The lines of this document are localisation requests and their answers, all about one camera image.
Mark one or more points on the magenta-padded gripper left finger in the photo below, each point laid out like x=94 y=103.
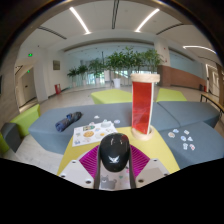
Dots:
x=87 y=161

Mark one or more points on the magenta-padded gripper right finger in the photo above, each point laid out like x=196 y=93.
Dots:
x=141 y=161

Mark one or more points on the black computer mouse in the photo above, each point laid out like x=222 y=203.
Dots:
x=114 y=151

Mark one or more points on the white sticker sheet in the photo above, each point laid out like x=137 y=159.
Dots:
x=93 y=134

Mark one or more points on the round tan sticker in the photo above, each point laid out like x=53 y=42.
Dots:
x=171 y=134

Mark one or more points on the folded dark blue umbrella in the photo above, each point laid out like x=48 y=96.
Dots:
x=68 y=121

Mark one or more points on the small blue-white sticker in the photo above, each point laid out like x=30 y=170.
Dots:
x=175 y=130

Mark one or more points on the small grey-white sticker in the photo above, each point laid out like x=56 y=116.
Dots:
x=185 y=146

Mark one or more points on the small blue sticker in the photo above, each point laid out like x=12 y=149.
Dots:
x=183 y=138

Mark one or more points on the large grey sofa bench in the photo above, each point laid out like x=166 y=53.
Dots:
x=50 y=130

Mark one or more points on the small red-white sticker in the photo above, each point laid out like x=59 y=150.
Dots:
x=192 y=147

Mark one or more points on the small triangular sticker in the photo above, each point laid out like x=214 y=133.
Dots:
x=190 y=138

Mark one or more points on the small white sticker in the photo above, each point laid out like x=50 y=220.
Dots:
x=186 y=132

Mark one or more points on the red tower with wooden caps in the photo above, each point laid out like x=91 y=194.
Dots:
x=142 y=106

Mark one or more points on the red fire extinguisher box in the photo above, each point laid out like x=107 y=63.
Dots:
x=57 y=88

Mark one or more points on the dark grey cube seat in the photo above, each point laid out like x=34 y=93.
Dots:
x=10 y=136

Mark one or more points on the brown wooden counter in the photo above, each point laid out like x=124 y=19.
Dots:
x=181 y=77

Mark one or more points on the row of potted plants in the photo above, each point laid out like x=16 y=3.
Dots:
x=120 y=63

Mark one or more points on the green exit sign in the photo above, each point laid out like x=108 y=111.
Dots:
x=30 y=54

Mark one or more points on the ceiling strip lights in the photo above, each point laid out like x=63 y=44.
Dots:
x=80 y=20

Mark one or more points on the grey wall notice board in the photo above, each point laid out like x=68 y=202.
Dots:
x=56 y=65

